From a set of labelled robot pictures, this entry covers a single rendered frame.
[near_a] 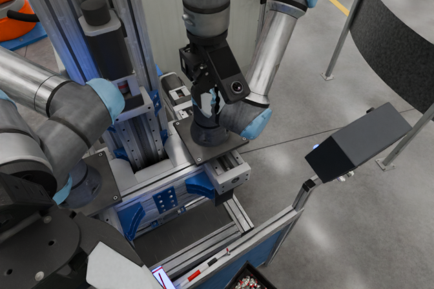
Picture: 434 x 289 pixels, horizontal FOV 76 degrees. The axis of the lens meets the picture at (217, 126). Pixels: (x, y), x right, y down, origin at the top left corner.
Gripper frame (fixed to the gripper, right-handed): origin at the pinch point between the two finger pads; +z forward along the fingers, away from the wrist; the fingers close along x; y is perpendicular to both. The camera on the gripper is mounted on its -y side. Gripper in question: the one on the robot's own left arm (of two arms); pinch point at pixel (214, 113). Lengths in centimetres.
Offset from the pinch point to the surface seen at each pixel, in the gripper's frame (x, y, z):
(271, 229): -14, -16, 57
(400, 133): -52, -21, 20
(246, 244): -4, -15, 57
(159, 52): -32, 129, 76
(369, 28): -172, 64, 68
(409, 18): -361, 117, 142
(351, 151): -34.3, -17.7, 19.2
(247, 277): 2, -24, 60
